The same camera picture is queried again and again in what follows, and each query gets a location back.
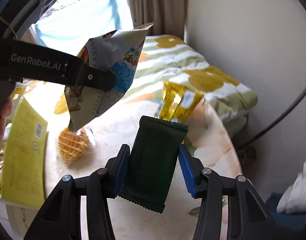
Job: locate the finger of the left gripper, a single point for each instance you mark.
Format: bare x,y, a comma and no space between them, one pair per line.
81,74

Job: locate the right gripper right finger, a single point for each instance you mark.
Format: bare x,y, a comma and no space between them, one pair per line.
247,216

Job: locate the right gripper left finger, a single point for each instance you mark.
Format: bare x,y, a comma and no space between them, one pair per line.
59,216

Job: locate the white grey sticks snack bag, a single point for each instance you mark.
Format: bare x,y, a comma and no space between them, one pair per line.
112,59

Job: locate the dark green snack packet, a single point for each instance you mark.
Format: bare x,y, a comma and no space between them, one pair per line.
152,162

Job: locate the person left hand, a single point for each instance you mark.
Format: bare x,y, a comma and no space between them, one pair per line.
4,113

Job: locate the green cardboard box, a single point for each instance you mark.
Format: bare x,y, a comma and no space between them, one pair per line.
22,165

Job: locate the light blue window cloth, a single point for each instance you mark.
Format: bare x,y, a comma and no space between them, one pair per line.
68,29

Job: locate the waffle in clear wrapper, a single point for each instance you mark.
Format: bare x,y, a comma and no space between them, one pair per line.
72,146

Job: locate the floral striped quilt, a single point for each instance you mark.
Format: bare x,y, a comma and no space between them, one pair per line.
168,58

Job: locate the gold foil snack bag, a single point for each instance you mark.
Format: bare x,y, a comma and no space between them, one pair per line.
178,102

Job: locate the right brown curtain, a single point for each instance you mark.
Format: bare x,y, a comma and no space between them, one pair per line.
168,16

